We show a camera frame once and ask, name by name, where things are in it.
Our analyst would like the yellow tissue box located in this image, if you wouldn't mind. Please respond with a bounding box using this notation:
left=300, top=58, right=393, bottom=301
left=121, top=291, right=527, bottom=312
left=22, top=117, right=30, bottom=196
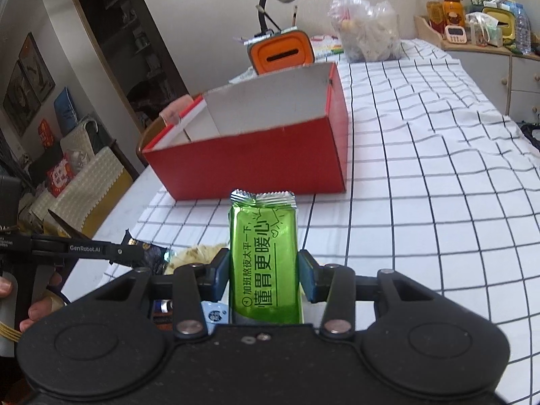
left=482, top=6, right=517, bottom=48

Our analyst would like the clear water bottle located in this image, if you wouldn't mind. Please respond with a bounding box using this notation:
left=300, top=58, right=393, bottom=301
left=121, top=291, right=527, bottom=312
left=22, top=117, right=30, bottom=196
left=515, top=3, right=533, bottom=55

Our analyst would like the dark bookshelf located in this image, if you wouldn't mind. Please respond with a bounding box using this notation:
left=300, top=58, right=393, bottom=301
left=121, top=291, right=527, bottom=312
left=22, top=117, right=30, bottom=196
left=78, top=0, right=188, bottom=131

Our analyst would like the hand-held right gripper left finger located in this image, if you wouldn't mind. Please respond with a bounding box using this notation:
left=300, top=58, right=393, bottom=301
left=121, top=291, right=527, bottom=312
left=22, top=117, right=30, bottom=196
left=70, top=248, right=232, bottom=340

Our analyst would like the bottle with yellow liquid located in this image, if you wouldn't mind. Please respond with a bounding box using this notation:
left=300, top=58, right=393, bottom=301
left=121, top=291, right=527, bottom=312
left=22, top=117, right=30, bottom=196
left=425, top=0, right=443, bottom=33

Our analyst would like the person's left hand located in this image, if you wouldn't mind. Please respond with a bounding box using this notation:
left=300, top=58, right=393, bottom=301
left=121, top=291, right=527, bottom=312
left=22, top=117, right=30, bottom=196
left=0, top=271, right=66, bottom=334

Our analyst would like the small red cushion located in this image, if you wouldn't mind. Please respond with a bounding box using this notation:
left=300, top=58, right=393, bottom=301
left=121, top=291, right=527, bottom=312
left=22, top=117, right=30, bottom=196
left=38, top=119, right=56, bottom=149

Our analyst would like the clear plastic bag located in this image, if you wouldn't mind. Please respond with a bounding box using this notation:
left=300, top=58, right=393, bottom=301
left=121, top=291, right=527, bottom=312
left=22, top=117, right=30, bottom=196
left=326, top=0, right=403, bottom=64

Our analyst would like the sofa with cream cover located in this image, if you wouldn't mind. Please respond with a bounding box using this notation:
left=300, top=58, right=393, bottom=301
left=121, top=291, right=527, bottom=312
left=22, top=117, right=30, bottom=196
left=17, top=122, right=136, bottom=243

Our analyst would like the framed wall picture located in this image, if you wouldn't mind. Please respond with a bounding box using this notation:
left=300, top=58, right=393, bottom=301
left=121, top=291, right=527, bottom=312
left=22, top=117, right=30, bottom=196
left=2, top=61, right=42, bottom=136
left=18, top=32, right=56, bottom=103

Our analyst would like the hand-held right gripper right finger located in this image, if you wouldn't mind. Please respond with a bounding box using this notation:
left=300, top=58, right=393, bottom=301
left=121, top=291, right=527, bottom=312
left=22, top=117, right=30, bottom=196
left=298, top=250, right=441, bottom=340

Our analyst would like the green snack packet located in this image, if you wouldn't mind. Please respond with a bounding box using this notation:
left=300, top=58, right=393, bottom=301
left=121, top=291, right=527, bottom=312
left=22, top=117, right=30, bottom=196
left=229, top=189, right=301, bottom=325

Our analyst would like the pale yellow snack packet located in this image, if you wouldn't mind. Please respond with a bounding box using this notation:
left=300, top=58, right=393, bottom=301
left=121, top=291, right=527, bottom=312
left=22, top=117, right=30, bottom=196
left=162, top=244, right=228, bottom=276

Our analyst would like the orange green tissue box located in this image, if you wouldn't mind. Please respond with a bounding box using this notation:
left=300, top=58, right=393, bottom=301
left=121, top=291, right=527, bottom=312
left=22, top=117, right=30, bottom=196
left=246, top=27, right=316, bottom=77

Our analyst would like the wooden desktop organizer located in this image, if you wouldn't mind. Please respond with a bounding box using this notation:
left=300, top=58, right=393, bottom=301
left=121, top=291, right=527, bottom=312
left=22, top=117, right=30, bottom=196
left=414, top=15, right=540, bottom=56

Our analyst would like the red cardboard box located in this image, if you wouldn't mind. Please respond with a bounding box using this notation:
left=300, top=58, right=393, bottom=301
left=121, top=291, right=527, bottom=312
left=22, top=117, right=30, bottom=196
left=141, top=61, right=349, bottom=201

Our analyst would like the white side cabinet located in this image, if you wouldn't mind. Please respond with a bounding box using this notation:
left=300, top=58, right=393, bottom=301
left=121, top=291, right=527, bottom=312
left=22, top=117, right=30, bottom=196
left=443, top=44, right=540, bottom=121

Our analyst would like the small white plastic bag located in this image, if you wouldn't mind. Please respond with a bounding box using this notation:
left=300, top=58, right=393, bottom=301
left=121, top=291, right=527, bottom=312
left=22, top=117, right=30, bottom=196
left=465, top=12, right=491, bottom=46

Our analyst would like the wooden chair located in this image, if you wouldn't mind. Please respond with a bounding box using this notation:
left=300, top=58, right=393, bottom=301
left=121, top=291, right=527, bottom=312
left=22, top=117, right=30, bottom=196
left=136, top=115, right=170, bottom=168

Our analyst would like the blue cushion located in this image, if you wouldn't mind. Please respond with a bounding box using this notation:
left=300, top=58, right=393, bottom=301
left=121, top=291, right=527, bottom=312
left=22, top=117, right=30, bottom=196
left=53, top=87, right=79, bottom=136

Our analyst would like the red white cushion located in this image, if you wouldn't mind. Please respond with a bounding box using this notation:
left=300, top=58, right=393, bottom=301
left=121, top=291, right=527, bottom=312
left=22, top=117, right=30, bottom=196
left=46, top=156, right=77, bottom=197

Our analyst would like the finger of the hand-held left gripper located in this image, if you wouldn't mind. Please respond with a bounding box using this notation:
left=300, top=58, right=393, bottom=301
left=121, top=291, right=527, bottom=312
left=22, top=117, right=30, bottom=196
left=110, top=241, right=146, bottom=269

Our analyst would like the light blue snack packet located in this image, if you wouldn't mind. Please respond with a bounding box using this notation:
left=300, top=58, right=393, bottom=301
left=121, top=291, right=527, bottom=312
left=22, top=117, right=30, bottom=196
left=201, top=301, right=231, bottom=325

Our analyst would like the colourful booklet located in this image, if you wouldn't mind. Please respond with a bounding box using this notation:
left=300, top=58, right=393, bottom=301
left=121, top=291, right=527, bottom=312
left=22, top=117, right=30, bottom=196
left=309, top=34, right=345, bottom=62

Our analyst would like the white checked tablecloth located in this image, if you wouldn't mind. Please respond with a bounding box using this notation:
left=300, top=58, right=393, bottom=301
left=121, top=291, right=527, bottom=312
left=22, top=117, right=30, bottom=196
left=90, top=36, right=540, bottom=405

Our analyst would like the white digital timer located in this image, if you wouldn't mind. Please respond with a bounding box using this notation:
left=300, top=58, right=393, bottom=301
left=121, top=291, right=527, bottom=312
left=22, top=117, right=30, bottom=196
left=444, top=24, right=466, bottom=44

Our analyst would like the orange bottle brown lid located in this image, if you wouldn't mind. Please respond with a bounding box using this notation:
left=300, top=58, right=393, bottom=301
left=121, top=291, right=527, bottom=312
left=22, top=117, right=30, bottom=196
left=442, top=0, right=466, bottom=28

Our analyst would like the pink towel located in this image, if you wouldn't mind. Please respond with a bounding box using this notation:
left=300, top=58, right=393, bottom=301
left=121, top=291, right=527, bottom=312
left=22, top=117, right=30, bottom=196
left=159, top=95, right=199, bottom=127

